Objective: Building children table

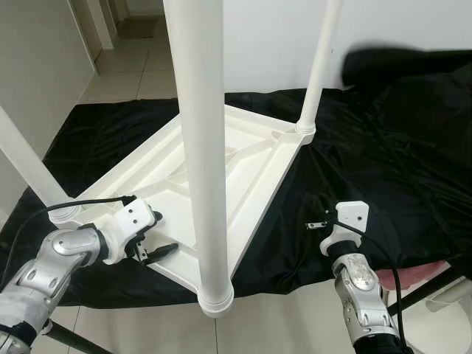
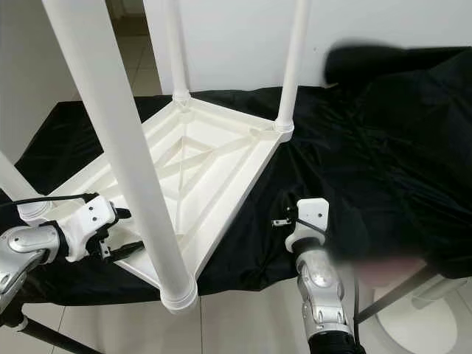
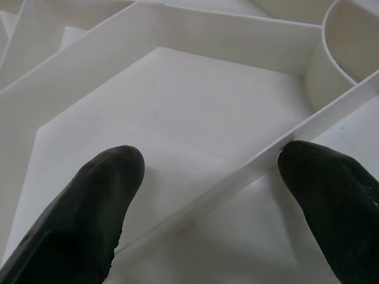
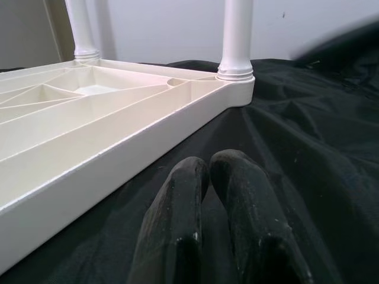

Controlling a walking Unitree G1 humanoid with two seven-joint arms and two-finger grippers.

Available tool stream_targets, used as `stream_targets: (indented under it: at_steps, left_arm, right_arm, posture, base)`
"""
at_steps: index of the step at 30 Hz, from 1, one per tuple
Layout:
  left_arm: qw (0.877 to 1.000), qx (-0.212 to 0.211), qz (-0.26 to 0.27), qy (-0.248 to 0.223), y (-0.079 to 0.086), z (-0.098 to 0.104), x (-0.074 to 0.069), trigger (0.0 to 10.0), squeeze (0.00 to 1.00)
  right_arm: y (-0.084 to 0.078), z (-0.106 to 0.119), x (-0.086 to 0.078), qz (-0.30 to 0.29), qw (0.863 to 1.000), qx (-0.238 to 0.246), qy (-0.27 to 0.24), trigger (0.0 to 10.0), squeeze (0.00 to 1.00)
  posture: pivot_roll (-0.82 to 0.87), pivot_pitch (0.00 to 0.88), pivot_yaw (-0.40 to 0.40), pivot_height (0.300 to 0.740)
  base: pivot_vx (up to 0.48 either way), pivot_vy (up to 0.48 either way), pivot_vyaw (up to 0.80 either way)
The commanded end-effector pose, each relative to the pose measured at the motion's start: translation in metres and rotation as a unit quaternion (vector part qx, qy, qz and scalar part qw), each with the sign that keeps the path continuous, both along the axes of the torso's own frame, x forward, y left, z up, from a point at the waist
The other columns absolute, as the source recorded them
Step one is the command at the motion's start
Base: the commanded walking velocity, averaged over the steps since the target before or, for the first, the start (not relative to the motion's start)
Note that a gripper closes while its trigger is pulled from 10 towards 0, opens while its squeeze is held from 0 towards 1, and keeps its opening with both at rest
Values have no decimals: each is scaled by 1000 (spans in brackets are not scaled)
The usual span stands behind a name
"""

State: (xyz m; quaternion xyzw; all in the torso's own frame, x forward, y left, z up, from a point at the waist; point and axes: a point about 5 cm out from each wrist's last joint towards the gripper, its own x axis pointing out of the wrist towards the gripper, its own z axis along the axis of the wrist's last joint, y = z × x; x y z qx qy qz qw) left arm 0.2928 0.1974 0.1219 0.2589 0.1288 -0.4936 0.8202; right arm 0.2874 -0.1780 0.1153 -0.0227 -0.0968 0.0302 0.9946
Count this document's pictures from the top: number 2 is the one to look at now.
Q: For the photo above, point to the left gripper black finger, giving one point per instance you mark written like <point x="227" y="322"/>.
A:
<point x="130" y="249"/>
<point x="122" y="214"/>

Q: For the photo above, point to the white plastic table leg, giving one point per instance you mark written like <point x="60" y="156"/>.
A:
<point x="177" y="51"/>
<point x="291" y="66"/>
<point x="118" y="147"/>
<point x="15" y="184"/>

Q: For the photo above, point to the black fabric table cover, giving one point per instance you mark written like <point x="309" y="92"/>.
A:
<point x="376" y="184"/>

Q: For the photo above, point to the pink cushion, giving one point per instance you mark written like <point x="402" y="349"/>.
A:
<point x="387" y="271"/>

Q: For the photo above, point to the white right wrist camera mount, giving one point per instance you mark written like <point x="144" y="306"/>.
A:
<point x="313" y="212"/>

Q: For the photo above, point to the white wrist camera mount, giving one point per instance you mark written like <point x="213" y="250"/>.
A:
<point x="92" y="215"/>
<point x="313" y="212"/>

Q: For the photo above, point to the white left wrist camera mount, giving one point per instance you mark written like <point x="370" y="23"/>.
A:
<point x="92" y="215"/>

